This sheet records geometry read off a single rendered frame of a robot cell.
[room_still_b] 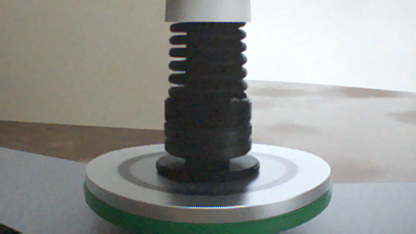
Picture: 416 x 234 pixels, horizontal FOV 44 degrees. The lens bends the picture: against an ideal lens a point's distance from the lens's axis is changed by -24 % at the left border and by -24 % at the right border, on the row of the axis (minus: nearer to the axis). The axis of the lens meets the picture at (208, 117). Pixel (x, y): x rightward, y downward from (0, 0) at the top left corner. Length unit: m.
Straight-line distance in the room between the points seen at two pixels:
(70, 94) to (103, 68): 0.45
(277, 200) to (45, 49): 5.49
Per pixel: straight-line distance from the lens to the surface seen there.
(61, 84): 5.81
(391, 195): 0.64
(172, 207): 0.43
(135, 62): 5.49
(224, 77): 0.49
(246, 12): 0.50
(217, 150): 0.50
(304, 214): 0.46
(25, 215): 0.57
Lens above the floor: 1.06
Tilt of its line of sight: 10 degrees down
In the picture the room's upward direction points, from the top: straight up
